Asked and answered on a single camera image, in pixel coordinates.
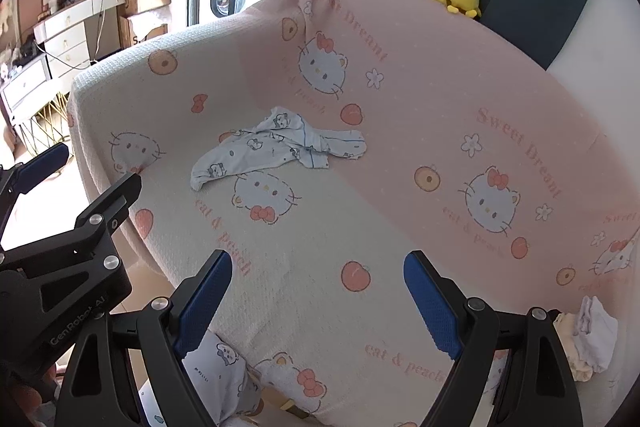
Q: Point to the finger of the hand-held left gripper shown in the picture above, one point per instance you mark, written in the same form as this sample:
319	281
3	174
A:
95	237
45	164

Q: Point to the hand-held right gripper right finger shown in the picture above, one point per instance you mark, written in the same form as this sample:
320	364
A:
432	307

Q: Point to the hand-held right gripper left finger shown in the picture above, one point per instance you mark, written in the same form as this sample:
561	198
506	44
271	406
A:
205	302

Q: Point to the light blue printed pants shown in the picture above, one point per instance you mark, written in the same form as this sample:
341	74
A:
240	152

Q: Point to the person's white printed clothing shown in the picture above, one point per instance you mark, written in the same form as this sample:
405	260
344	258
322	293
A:
220	372

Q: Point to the white drawer cabinet gold legs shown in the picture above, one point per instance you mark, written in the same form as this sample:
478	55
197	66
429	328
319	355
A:
25	82

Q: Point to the white dresser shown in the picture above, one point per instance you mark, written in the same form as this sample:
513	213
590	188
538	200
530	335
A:
65	32

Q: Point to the cream ruffled folded cloth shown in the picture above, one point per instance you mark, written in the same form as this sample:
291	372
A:
565	332

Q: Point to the pink cat printed blanket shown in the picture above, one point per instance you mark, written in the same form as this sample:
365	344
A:
400	157

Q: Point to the small cardboard box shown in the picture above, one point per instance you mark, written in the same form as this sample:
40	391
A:
142	32

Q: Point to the white folded cloth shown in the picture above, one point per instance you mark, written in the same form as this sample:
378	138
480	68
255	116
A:
595	337

